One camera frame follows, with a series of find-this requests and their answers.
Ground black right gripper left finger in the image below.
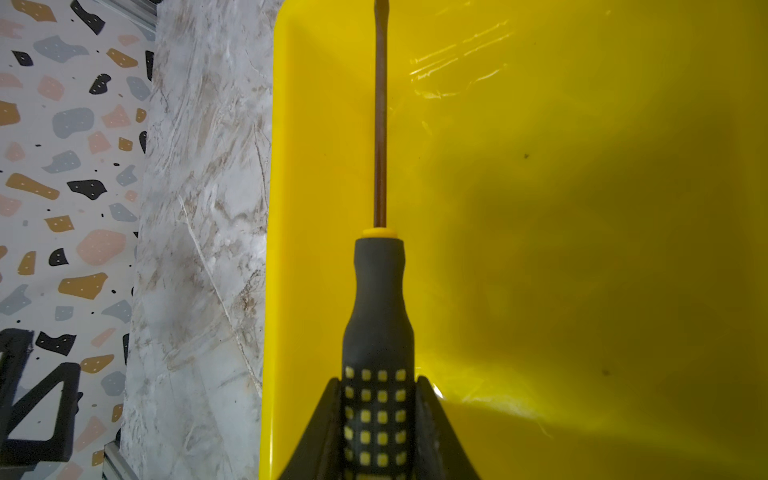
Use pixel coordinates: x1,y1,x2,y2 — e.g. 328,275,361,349
279,378,343,480

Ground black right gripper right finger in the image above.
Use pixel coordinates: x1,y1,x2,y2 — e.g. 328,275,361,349
415,376,480,480

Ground black and yellow screwdriver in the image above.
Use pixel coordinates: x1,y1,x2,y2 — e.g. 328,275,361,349
341,1,415,479

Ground yellow plastic bin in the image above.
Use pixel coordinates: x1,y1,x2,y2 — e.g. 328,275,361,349
259,0,768,480

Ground aluminium corner profile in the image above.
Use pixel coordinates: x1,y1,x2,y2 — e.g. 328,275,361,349
98,0,161,22

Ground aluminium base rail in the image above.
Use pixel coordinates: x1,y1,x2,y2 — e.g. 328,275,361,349
102,442,139,480

